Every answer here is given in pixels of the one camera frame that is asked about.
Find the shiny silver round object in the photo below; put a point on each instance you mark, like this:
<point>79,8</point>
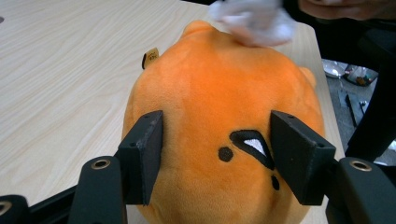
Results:
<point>333,68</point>

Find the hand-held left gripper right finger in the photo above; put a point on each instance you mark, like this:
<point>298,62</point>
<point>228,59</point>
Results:
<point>299,155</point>

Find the orange plush toy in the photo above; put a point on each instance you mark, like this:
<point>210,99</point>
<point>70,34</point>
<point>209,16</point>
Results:
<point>218,93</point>

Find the white wet wipe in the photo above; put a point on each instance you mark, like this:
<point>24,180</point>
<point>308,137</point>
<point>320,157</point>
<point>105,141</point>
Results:
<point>255,28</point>

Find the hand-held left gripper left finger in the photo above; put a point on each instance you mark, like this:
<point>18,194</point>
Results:
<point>140,155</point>

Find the small colourful container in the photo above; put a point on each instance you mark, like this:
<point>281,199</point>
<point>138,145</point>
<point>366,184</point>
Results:
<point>361,76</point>

